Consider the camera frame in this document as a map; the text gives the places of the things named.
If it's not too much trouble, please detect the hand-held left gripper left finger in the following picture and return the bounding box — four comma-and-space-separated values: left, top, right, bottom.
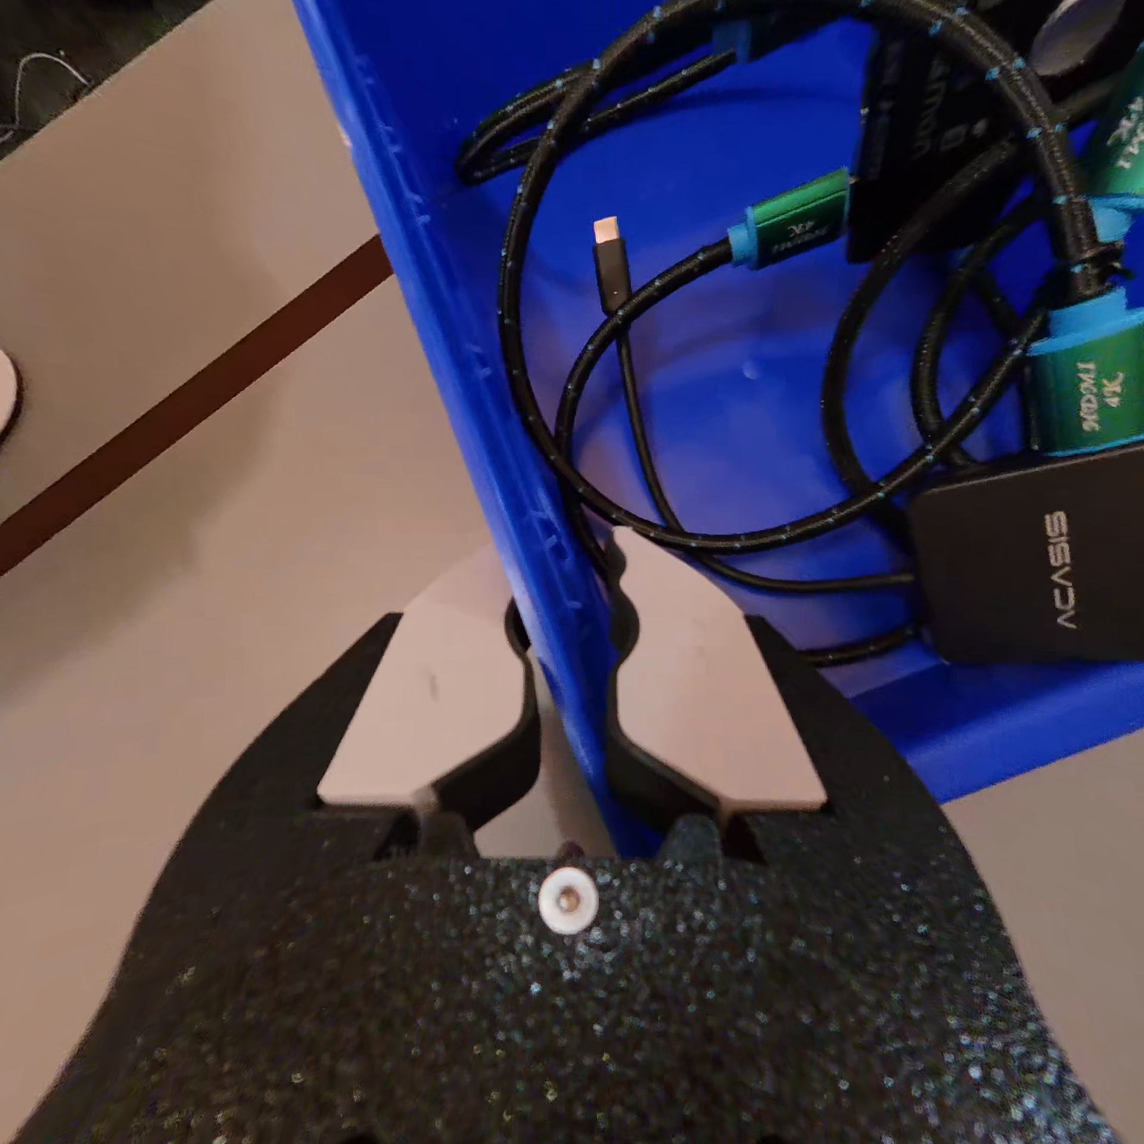
316, 545, 544, 833

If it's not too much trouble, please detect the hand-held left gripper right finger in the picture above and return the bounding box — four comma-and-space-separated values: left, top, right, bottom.
606, 525, 831, 833

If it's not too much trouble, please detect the blue plastic bin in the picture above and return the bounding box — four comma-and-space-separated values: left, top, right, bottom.
289, 0, 1144, 860

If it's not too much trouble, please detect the square black adapter box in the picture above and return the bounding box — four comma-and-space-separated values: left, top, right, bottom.
905, 445, 1144, 667

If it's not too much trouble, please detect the black adapter cable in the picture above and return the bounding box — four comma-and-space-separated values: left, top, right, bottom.
590, 216, 925, 671

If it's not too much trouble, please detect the grey desk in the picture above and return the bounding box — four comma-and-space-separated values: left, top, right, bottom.
0, 0, 1144, 1144

